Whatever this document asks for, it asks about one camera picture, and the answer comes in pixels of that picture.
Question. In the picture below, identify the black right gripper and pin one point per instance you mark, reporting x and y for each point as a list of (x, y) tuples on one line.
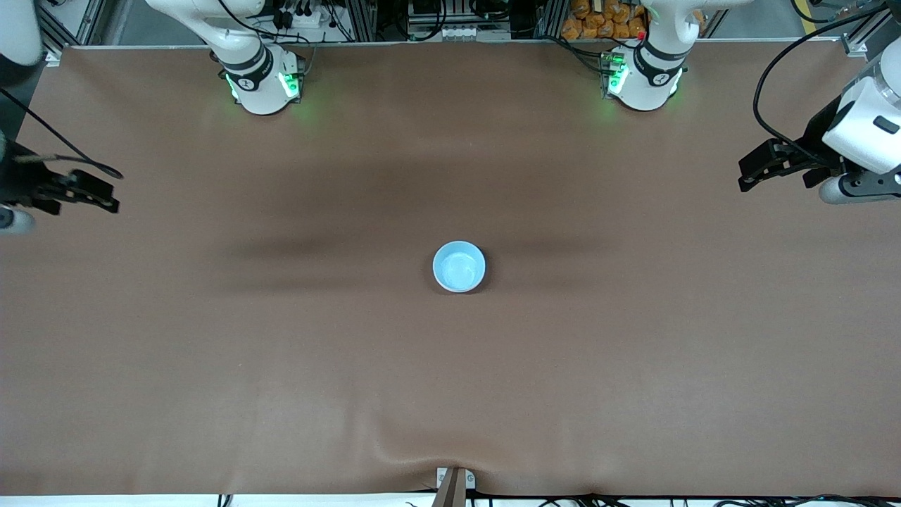
[(20, 184)]

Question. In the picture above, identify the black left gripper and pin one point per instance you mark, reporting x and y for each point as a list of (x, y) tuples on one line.
[(818, 140)]

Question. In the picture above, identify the light blue bowl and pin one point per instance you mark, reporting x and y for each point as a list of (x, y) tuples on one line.
[(459, 266)]

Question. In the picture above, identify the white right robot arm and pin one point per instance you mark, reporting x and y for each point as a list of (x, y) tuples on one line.
[(260, 84)]

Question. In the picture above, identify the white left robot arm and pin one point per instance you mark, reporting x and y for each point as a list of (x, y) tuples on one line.
[(647, 77)]

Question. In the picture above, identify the orange packaged snacks pile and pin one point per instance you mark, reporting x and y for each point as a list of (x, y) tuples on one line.
[(598, 21)]

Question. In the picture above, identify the white power strip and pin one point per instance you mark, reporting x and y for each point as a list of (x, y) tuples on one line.
[(306, 17)]

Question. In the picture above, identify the white terminal block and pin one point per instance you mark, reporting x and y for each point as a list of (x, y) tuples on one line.
[(463, 32)]

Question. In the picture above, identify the black electronics box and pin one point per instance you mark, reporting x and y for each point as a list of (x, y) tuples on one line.
[(443, 8)]

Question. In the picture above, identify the brown table mat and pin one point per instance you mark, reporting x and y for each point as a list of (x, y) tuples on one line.
[(450, 387)]

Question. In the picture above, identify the aluminium frame rail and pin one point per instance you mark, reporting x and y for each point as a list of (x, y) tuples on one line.
[(855, 44), (60, 39)]

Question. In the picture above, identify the aluminium frame post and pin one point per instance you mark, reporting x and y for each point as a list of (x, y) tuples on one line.
[(360, 17), (549, 17)]

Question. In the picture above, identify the metal table clamp bracket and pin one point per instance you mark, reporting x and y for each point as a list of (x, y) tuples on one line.
[(455, 486)]

